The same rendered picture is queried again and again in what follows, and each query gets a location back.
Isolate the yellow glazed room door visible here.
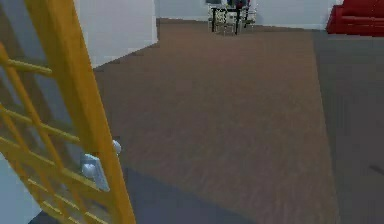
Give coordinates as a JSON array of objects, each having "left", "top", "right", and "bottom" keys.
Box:
[{"left": 0, "top": 0, "right": 137, "bottom": 224}]

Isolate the silver round door knob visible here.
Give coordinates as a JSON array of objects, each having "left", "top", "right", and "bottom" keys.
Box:
[{"left": 79, "top": 139, "right": 123, "bottom": 193}]

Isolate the black table with chairs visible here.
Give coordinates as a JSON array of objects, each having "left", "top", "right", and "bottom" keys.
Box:
[{"left": 207, "top": 0, "right": 258, "bottom": 36}]

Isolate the red sofa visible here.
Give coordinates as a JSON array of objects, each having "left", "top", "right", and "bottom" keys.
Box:
[{"left": 325, "top": 0, "right": 384, "bottom": 38}]

